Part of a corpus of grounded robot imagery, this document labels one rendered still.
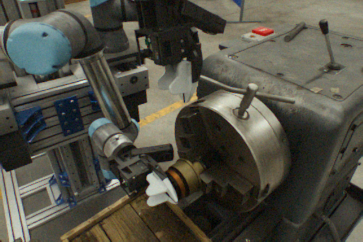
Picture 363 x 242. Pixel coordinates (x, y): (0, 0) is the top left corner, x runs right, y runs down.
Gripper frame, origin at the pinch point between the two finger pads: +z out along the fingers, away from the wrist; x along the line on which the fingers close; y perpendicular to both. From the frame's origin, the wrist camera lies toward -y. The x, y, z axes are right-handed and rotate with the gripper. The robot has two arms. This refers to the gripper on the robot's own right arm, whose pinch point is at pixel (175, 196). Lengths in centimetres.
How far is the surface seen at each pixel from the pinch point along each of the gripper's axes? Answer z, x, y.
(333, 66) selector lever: 5, 18, -54
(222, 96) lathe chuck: -7.4, 15.0, -21.5
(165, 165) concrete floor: -95, -108, -64
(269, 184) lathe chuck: 11.9, 1.1, -18.4
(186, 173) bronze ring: -1.5, 3.4, -4.3
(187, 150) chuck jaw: -4.9, 6.0, -7.7
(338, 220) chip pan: 20, -54, -72
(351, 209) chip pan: 22, -54, -82
